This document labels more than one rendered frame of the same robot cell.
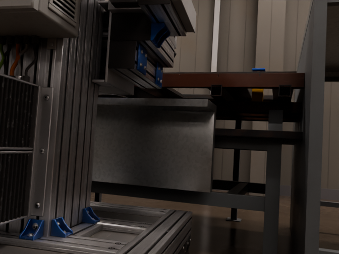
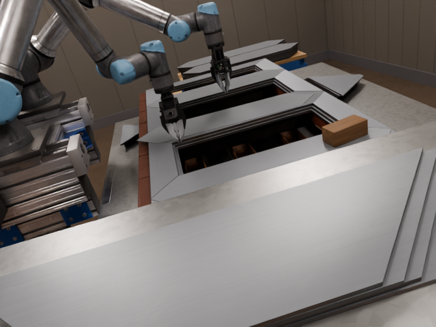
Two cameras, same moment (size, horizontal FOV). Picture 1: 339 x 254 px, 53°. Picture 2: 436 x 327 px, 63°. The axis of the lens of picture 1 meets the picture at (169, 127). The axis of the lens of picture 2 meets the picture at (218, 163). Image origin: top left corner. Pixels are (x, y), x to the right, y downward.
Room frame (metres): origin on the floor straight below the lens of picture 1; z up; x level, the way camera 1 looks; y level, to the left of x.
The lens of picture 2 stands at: (1.42, -1.09, 1.36)
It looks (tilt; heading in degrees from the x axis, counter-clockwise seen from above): 28 degrees down; 68
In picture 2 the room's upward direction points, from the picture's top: 14 degrees counter-clockwise
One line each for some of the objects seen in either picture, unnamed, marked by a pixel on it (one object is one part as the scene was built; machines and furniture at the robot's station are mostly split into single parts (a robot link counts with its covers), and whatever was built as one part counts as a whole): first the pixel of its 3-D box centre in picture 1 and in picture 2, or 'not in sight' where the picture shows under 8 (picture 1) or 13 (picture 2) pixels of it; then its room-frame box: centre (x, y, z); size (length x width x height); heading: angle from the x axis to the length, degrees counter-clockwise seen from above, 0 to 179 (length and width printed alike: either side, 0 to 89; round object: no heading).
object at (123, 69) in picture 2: not in sight; (127, 69); (1.68, 0.09, 1.15); 0.11 x 0.11 x 0.08; 15
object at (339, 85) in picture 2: not in sight; (338, 82); (2.66, 0.16, 0.77); 0.45 x 0.20 x 0.04; 72
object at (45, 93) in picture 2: not in sight; (30, 93); (1.37, 0.58, 1.09); 0.15 x 0.15 x 0.10
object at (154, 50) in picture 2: not in sight; (154, 59); (1.78, 0.10, 1.15); 0.09 x 0.08 x 0.11; 15
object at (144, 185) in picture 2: (127, 81); (145, 152); (1.67, 0.22, 0.80); 1.62 x 0.04 x 0.06; 72
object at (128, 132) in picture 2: not in sight; (133, 131); (1.76, 0.77, 0.70); 0.39 x 0.12 x 0.04; 72
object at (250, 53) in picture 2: not in sight; (237, 60); (2.60, 0.99, 0.82); 0.80 x 0.40 x 0.06; 162
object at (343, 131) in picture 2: not in sight; (344, 130); (2.14, -0.38, 0.87); 0.12 x 0.06 x 0.05; 173
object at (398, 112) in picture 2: not in sight; (354, 96); (2.61, 0.02, 0.74); 1.20 x 0.26 x 0.03; 72
